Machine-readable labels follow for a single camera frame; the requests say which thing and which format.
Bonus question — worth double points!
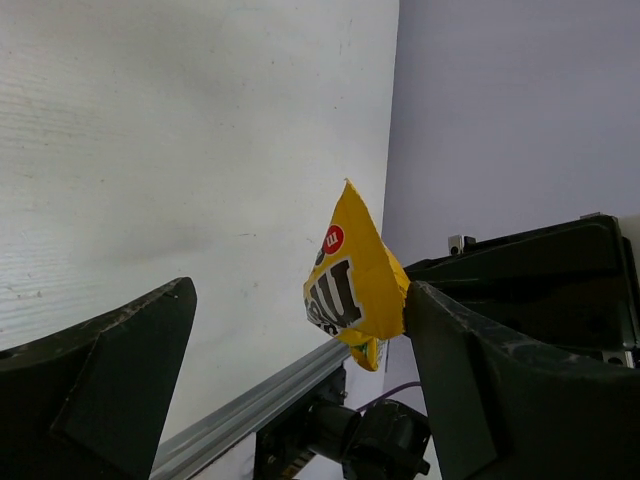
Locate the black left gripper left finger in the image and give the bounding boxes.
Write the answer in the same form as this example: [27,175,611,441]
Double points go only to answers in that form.
[1,277,197,479]

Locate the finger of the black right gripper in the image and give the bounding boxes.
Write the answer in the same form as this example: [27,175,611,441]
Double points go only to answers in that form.
[405,214,639,368]

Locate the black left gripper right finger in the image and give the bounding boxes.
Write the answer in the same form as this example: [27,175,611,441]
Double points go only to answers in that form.
[405,282,639,479]

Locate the yellow snack bar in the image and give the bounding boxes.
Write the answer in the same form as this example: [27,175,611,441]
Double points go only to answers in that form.
[303,181,410,372]

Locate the aluminium front rail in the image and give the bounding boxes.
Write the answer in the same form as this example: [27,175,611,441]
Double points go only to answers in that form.
[150,340,349,479]

